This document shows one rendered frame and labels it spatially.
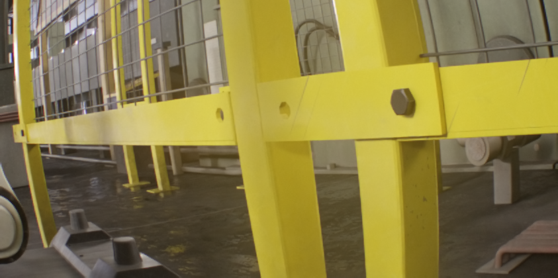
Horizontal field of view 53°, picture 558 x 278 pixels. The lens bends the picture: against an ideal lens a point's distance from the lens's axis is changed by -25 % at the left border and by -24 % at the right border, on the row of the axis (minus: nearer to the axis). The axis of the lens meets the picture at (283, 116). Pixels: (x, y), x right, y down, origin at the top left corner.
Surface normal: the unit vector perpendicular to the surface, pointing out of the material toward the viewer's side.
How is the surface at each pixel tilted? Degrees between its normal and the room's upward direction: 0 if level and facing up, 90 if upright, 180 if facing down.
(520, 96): 90
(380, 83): 90
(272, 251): 90
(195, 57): 90
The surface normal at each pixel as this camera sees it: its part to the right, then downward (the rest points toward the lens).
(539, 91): -0.79, 0.14
